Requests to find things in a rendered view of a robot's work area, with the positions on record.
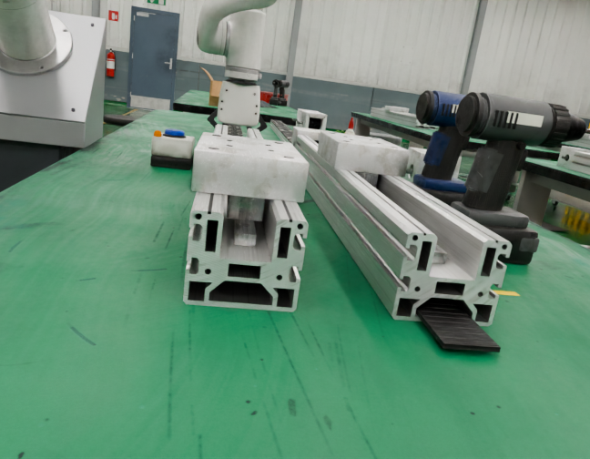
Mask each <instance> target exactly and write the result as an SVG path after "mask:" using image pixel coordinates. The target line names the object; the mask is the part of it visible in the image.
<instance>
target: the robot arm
mask: <svg viewBox="0 0 590 459"><path fill-rule="evenodd" d="M276 1H277V0H205V2H204V4H203V6H202V7H201V10H200V14H199V18H198V27H197V39H196V40H197V45H198V48H199V49H200V50H201V51H203V52H205V53H209V54H213V55H220V56H225V57H226V66H225V77H229V79H226V81H223V82H222V85H221V89H220V93H219V105H218V108H217V109H216V110H215V111H214V112H213V113H212V114H211V115H210V116H209V117H208V122H209V123H210V124H211V125H212V126H213V127H214V128H215V127H216V125H217V124H218V123H217V122H216V121H215V119H214V118H215V117H216V116H218V121H219V122H221V123H222V125H226V126H227V125H228V124H231V125H239V126H246V127H247V131H248V128H252V127H255V126H257V125H258V123H259V122H260V126H259V127H257V128H255V129H258V130H259V132H260V131H262V130H264V129H265V128H267V125H266V123H265V121H264V120H263V118H262V116H261V115H260V113H259V105H260V88H259V86H257V84H256V83H255V81H258V80H259V79H261V73H260V69H261V60H262V52H263V44H264V36H265V27H266V20H267V15H266V14H265V13H264V12H262V11H260V10H256V9H261V8H266V7H269V6H271V5H273V4H274V3H275V2H276ZM228 15H230V19H229V21H221V20H222V19H223V18H225V17H226V16H228ZM72 49H73V39H72V36H71V33H70V31H69V30H68V28H67V26H66V25H65V24H64V23H63V22H62V21H60V20H59V19H58V18H56V17H54V16H52V15H50V14H49V12H48V8H47V4H46V0H0V70H1V71H3V72H6V73H8V74H12V75H16V76H23V77H30V76H38V75H43V74H46V73H49V72H51V71H53V70H56V69H57V68H59V67H60V66H62V65H63V64H64V63H65V62H66V61H67V59H68V58H69V57H70V55H71V53H72Z"/></svg>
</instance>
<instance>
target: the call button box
mask: <svg viewBox="0 0 590 459"><path fill-rule="evenodd" d="M194 146H195V138H194V137H190V136H172V135H168V134H165V133H161V137H155V136H153V137H152V144H151V155H152V156H151V158H150V166H154V167H162V168H178V169H186V170H190V169H191V166H193V158H194V156H193V154H194Z"/></svg>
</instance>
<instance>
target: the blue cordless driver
mask: <svg viewBox="0 0 590 459"><path fill-rule="evenodd" d="M465 96H466V95H462V94H455V93H449V92H442V91H436V90H433V91H431V90H425V91H424V92H423V93H422V94H421V95H420V97H419V99H418V101H417V105H416V117H417V119H418V121H419V122H420V123H422V124H427V125H429V126H436V127H439V129H438V131H435V132H433V133H432V137H431V140H430V142H429V145H428V148H427V150H426V153H425V155H424V158H423V161H424V163H425V165H424V167H423V170H422V174H415V175H414V177H413V182H410V183H412V184H413V185H414V186H416V187H418V188H419V189H422V190H423V191H425V192H427V193H429V194H430V195H432V196H434V197H435V198H437V199H438V200H440V201H442V202H443V203H445V204H447V205H448V206H450V207H451V204H452V202H455V201H460V202H462V201H463V197H464V194H465V192H466V190H467V189H466V186H464V183H465V181H463V180H460V179H458V178H453V172H454V170H455V168H456V165H457V162H458V159H459V157H460V154H461V151H462V150H466V147H467V144H468V142H469V139H470V137H464V136H462V135H460V133H459V131H458V129H457V127H456V124H455V117H456V111H457V108H458V106H459V104H460V102H461V100H462V99H463V98H464V97H465Z"/></svg>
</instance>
